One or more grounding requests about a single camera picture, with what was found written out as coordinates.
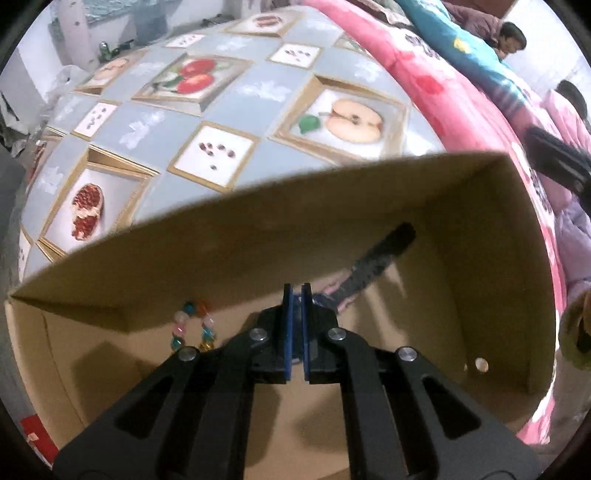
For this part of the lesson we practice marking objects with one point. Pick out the small white pearl bead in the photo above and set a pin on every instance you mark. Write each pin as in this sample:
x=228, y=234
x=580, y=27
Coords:
x=481, y=364

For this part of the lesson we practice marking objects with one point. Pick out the black wristwatch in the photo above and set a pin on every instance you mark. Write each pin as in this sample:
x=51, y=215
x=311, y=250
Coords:
x=374, y=263

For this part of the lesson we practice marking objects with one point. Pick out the red flat object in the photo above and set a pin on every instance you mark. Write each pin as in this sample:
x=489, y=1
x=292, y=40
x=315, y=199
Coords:
x=39, y=441

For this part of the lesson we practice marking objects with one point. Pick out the pink floral blanket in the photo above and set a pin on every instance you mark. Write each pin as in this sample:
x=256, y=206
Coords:
x=443, y=78

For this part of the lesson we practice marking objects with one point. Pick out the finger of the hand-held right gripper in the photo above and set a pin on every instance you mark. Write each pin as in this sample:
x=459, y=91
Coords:
x=558, y=159

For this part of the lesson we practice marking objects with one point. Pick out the white plastic bag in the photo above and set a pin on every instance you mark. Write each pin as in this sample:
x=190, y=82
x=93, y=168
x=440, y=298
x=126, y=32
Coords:
x=67, y=81

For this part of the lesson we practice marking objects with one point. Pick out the fruit print bed sheet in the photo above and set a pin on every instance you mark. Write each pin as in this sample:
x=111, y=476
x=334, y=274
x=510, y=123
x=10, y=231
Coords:
x=152, y=124

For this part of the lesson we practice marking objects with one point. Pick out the white standing air conditioner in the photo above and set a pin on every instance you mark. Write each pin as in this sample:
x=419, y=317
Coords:
x=76, y=32

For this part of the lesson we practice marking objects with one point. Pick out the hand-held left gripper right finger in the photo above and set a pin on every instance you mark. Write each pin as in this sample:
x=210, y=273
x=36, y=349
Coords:
x=306, y=332

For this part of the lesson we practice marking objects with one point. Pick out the green can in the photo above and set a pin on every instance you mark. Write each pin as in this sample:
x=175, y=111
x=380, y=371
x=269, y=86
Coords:
x=103, y=50

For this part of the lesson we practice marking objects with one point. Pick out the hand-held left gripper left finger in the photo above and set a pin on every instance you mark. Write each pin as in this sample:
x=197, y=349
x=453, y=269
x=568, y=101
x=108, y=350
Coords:
x=288, y=332

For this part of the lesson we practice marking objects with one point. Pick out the blue patterned wall cloth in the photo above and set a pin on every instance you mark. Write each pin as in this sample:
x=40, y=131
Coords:
x=120, y=14

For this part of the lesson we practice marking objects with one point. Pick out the brown cardboard box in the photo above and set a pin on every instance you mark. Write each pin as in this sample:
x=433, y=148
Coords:
x=277, y=221

